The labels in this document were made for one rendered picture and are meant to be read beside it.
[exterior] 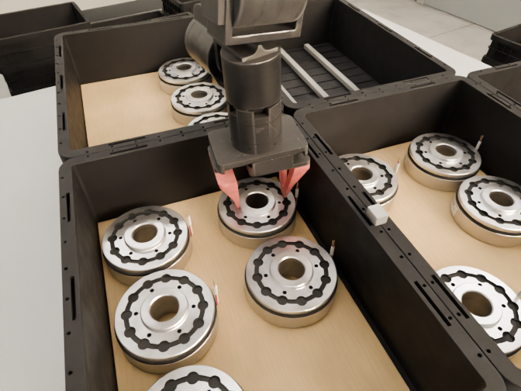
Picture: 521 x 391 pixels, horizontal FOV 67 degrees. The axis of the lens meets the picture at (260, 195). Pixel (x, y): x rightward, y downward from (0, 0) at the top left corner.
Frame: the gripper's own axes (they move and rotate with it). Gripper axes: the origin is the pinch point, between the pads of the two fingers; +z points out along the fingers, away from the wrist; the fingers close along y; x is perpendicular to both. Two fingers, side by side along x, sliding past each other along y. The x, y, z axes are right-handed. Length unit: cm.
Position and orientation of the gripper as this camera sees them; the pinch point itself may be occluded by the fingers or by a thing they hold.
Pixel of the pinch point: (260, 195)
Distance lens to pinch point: 50.7
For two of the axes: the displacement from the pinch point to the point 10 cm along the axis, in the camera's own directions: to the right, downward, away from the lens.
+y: -9.6, 2.3, -1.6
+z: 0.5, 7.0, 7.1
